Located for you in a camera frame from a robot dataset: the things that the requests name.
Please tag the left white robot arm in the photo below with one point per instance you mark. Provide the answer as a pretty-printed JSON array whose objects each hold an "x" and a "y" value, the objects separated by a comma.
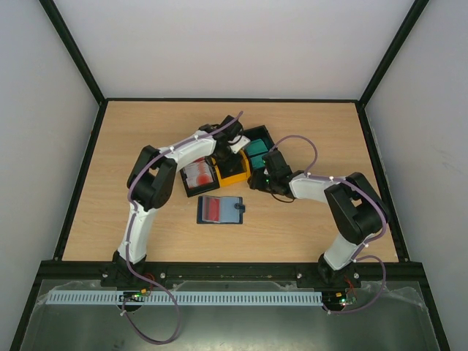
[{"x": 151, "y": 181}]

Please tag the yellow bin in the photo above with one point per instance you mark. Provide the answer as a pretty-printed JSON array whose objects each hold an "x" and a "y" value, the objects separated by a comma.
[{"x": 242, "y": 177}]

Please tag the grey slotted cable duct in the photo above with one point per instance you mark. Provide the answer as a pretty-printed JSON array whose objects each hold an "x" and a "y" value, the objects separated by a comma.
[{"x": 183, "y": 298}]

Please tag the dark blue card holder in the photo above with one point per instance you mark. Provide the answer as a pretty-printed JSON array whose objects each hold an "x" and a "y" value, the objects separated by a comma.
[{"x": 232, "y": 210}]

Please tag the black bin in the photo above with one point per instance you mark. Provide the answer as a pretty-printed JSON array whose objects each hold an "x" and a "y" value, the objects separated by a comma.
[
  {"x": 202, "y": 189},
  {"x": 260, "y": 132}
]

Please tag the black enclosure frame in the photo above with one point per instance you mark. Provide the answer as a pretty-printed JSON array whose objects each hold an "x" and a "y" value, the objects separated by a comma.
[{"x": 404, "y": 269}]

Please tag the black card stack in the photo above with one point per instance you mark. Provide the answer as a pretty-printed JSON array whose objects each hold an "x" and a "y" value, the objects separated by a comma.
[{"x": 231, "y": 166}]

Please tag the black bin right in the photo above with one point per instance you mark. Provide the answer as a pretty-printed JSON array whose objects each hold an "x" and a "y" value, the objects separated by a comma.
[{"x": 260, "y": 132}]

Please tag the black mounting rail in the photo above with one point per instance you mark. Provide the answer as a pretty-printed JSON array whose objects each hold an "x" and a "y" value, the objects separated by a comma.
[{"x": 305, "y": 275}]

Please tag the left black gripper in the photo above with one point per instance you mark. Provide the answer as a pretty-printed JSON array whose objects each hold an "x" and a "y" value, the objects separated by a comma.
[{"x": 226, "y": 164}]

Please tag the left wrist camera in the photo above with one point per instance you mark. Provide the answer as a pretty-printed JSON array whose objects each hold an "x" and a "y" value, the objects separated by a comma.
[{"x": 239, "y": 144}]

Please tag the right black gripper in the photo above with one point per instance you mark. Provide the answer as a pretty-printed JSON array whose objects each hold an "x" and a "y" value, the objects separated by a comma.
[{"x": 257, "y": 180}]

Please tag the teal card stack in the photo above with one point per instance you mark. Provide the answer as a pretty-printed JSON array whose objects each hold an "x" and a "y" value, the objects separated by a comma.
[{"x": 255, "y": 151}]

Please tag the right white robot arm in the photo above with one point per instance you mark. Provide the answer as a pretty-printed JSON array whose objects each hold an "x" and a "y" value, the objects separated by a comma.
[{"x": 358, "y": 211}]

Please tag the black bin left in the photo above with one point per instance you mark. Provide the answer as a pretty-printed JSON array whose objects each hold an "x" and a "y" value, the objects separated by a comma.
[{"x": 202, "y": 189}]

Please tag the red white card stack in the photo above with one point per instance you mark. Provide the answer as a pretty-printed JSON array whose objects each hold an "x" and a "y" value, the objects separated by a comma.
[{"x": 198, "y": 174}]

